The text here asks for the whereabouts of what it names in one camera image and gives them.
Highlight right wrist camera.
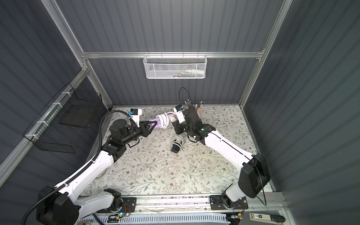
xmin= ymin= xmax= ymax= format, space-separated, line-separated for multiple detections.
xmin=174 ymin=104 xmax=185 ymax=124

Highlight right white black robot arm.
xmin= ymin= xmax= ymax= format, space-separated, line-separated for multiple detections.
xmin=172 ymin=105 xmax=271 ymax=209

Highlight black power strip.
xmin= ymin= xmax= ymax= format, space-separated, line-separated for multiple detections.
xmin=171 ymin=135 xmax=184 ymax=154

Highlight floral table mat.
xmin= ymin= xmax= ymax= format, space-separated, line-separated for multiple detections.
xmin=81 ymin=105 xmax=257 ymax=196

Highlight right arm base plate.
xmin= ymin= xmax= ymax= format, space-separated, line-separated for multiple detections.
xmin=208 ymin=195 xmax=248 ymax=211

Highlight black wire basket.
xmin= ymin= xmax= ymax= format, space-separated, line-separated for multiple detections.
xmin=23 ymin=85 xmax=103 ymax=154

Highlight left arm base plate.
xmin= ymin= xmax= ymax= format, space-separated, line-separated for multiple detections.
xmin=97 ymin=197 xmax=137 ymax=213

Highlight white cord of black strip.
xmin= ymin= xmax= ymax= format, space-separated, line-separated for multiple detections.
xmin=172 ymin=134 xmax=188 ymax=147

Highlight white slotted cable duct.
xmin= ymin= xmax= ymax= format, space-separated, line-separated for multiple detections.
xmin=77 ymin=213 xmax=230 ymax=225

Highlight bundle of pens and pencils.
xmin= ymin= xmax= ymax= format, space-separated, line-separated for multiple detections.
xmin=184 ymin=97 xmax=202 ymax=110

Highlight white cord of purple strip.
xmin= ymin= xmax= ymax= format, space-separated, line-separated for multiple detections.
xmin=156 ymin=111 xmax=178 ymax=129

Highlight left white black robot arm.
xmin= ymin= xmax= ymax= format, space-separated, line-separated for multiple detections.
xmin=36 ymin=119 xmax=157 ymax=225

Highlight purple power strip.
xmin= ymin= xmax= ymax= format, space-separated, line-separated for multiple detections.
xmin=150 ymin=112 xmax=177 ymax=129

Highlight black corrugated cable hose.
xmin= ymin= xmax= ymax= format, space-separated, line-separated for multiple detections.
xmin=19 ymin=109 xmax=133 ymax=225

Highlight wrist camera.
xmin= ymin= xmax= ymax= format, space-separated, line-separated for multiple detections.
xmin=174 ymin=104 xmax=185 ymax=124
xmin=128 ymin=108 xmax=143 ymax=127

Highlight markers in white basket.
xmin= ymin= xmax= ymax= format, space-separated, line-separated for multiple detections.
xmin=166 ymin=69 xmax=205 ymax=79

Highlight white label device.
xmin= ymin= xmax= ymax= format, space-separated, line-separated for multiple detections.
xmin=249 ymin=213 xmax=286 ymax=225

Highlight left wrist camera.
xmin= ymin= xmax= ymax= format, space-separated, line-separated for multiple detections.
xmin=128 ymin=108 xmax=143 ymax=127

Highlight white wire mesh basket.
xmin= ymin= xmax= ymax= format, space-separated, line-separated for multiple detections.
xmin=143 ymin=55 xmax=208 ymax=79

